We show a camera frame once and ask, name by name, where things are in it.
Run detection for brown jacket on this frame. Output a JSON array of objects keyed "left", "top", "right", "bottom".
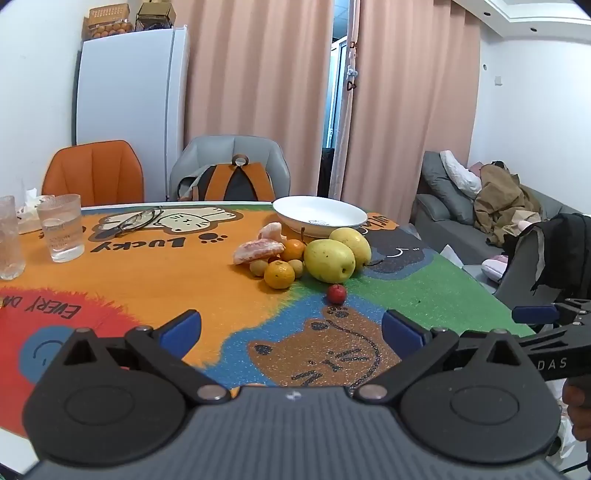
[{"left": 474, "top": 162, "right": 543, "bottom": 245}]

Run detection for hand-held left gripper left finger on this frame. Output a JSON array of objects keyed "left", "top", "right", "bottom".
[{"left": 54, "top": 310, "right": 230, "bottom": 407}]

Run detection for yellow speckled pear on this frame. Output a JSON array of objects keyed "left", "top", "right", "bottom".
[
  {"left": 304, "top": 239, "right": 356, "bottom": 284},
  {"left": 329, "top": 227, "right": 372, "bottom": 269}
]

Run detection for grey upholstered chair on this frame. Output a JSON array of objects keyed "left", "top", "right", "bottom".
[
  {"left": 494, "top": 226, "right": 555, "bottom": 308},
  {"left": 169, "top": 135, "right": 291, "bottom": 203}
]

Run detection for orange chair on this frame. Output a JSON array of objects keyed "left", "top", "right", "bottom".
[{"left": 41, "top": 140, "right": 145, "bottom": 207}]

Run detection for colourful printed table mat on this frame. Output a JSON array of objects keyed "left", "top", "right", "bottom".
[{"left": 0, "top": 200, "right": 536, "bottom": 439}]

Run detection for grey sofa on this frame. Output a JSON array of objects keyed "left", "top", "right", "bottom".
[{"left": 412, "top": 151, "right": 591, "bottom": 296}]

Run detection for pink curtain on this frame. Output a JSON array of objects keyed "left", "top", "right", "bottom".
[
  {"left": 341, "top": 0, "right": 481, "bottom": 224},
  {"left": 173, "top": 0, "right": 334, "bottom": 197}
]

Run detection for orange mandarin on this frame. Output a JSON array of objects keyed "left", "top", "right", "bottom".
[
  {"left": 264, "top": 260, "right": 295, "bottom": 289},
  {"left": 280, "top": 239, "right": 306, "bottom": 263}
]

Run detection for egg carton box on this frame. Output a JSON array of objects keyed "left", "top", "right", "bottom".
[{"left": 82, "top": 4, "right": 134, "bottom": 40}]

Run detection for orange and grey backpack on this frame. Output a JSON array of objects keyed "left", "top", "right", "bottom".
[{"left": 178, "top": 154, "right": 276, "bottom": 202}]

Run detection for black garment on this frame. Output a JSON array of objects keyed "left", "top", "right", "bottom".
[{"left": 503, "top": 213, "right": 591, "bottom": 301}]

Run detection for small peeled pomelo piece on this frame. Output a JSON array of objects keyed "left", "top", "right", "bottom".
[{"left": 257, "top": 222, "right": 287, "bottom": 242}]

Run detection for white refrigerator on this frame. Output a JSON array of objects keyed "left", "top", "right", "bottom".
[{"left": 75, "top": 25, "right": 191, "bottom": 204}]

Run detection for ribbed glass cup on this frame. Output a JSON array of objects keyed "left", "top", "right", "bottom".
[
  {"left": 0, "top": 196, "right": 26, "bottom": 281},
  {"left": 37, "top": 194, "right": 86, "bottom": 264}
]

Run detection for white pillow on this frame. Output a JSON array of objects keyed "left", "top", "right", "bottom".
[{"left": 440, "top": 150, "right": 483, "bottom": 195}]

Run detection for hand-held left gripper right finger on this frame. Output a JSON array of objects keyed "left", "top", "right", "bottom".
[{"left": 355, "top": 310, "right": 532, "bottom": 404}]

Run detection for pink slipper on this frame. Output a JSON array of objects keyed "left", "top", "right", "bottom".
[{"left": 481, "top": 256, "right": 509, "bottom": 280}]

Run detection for large peeled pomelo piece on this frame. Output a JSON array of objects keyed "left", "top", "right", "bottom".
[{"left": 233, "top": 240, "right": 286, "bottom": 265}]

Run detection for grey sofa cushion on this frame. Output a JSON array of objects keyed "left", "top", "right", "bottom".
[{"left": 421, "top": 151, "right": 476, "bottom": 225}]

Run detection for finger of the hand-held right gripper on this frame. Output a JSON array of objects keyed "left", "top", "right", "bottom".
[{"left": 512, "top": 299, "right": 591, "bottom": 325}]

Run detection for person's right hand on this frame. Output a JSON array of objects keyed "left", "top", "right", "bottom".
[{"left": 562, "top": 381, "right": 591, "bottom": 441}]

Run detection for white plate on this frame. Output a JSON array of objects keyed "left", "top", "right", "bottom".
[{"left": 272, "top": 196, "right": 369, "bottom": 239}]

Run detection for dark gold box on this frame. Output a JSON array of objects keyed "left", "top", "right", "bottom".
[{"left": 135, "top": 2, "right": 178, "bottom": 32}]

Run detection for tissue box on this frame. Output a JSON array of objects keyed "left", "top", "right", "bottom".
[{"left": 16, "top": 188, "right": 54, "bottom": 234}]

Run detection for black-framed eyeglasses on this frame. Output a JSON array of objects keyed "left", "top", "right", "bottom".
[{"left": 98, "top": 208, "right": 164, "bottom": 237}]

